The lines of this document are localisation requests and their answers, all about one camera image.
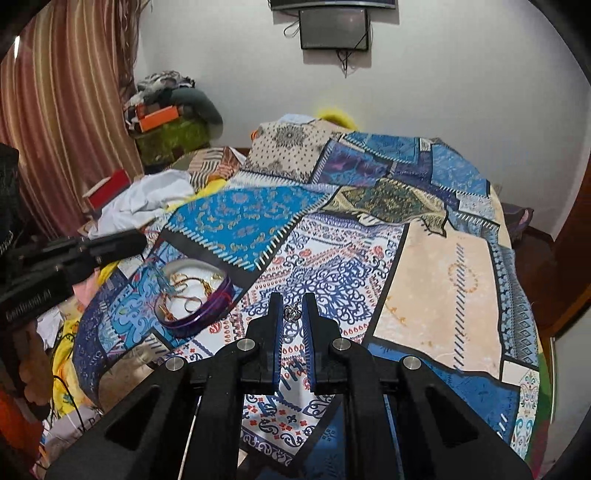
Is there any tangle of gold jewelry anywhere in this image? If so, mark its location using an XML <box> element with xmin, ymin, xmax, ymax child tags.
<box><xmin>168</xmin><ymin>272</ymin><xmax>222</xmax><ymax>317</ymax></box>

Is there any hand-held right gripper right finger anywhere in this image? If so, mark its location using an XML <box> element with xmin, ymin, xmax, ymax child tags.
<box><xmin>302</xmin><ymin>292</ymin><xmax>534</xmax><ymax>480</ymax></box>

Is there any orange striped bedding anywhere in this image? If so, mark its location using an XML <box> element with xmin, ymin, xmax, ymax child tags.
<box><xmin>166</xmin><ymin>147</ymin><xmax>250</xmax><ymax>190</ymax></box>

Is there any pile of grey clothes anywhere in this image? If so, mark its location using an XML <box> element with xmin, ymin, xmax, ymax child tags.
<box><xmin>171</xmin><ymin>88</ymin><xmax>223</xmax><ymax>139</ymax></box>

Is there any red box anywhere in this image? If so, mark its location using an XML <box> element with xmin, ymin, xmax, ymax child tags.
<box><xmin>83</xmin><ymin>168</ymin><xmax>131</xmax><ymax>210</ymax></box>

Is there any teal tassel earring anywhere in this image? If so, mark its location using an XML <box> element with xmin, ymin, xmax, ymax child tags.
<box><xmin>150</xmin><ymin>265</ymin><xmax>174</xmax><ymax>296</ymax></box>

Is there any yellow cloth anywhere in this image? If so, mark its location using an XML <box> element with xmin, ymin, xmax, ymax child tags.
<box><xmin>187</xmin><ymin>182</ymin><xmax>229</xmax><ymax>204</ymax></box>

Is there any crumpled white cloth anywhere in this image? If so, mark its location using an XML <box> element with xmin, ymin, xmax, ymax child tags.
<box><xmin>88</xmin><ymin>170</ymin><xmax>195</xmax><ymax>241</ymax></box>

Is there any dark pillow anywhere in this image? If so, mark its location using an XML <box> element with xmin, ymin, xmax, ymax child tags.
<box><xmin>501</xmin><ymin>200</ymin><xmax>536</xmax><ymax>241</ymax></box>

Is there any small black monitor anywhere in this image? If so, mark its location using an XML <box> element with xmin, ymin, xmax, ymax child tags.
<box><xmin>299</xmin><ymin>8</ymin><xmax>370</xmax><ymax>51</ymax></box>

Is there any patchwork printed blanket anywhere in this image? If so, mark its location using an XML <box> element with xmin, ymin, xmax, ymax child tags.
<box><xmin>71</xmin><ymin>117</ymin><xmax>555</xmax><ymax>480</ymax></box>

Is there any green patterned cloth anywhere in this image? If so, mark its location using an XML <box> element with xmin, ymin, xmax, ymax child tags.
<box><xmin>134</xmin><ymin>117</ymin><xmax>211</xmax><ymax>167</ymax></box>

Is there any yellow fuzzy item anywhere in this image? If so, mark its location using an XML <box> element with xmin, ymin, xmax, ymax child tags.
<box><xmin>314</xmin><ymin>106</ymin><xmax>356</xmax><ymax>127</ymax></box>

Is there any purple heart-shaped tin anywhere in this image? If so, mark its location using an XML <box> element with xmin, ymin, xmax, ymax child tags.
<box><xmin>154</xmin><ymin>259</ymin><xmax>234</xmax><ymax>328</ymax></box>

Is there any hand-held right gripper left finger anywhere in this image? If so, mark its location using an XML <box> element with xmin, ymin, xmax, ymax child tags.
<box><xmin>44</xmin><ymin>292</ymin><xmax>284</xmax><ymax>480</ymax></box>

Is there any striped brown curtain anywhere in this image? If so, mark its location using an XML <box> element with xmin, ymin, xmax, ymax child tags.
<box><xmin>0</xmin><ymin>0</ymin><xmax>144</xmax><ymax>241</ymax></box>

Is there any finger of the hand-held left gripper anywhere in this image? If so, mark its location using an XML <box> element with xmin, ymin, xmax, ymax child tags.
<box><xmin>81</xmin><ymin>229</ymin><xmax>148</xmax><ymax>268</ymax></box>
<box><xmin>44</xmin><ymin>292</ymin><xmax>284</xmax><ymax>480</ymax></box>

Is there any orange box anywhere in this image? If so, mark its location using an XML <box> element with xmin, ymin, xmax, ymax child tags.
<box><xmin>139</xmin><ymin>106</ymin><xmax>180</xmax><ymax>132</ymax></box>

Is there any black wall television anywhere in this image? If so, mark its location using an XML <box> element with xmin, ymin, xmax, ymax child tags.
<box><xmin>269</xmin><ymin>0</ymin><xmax>398</xmax><ymax>11</ymax></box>

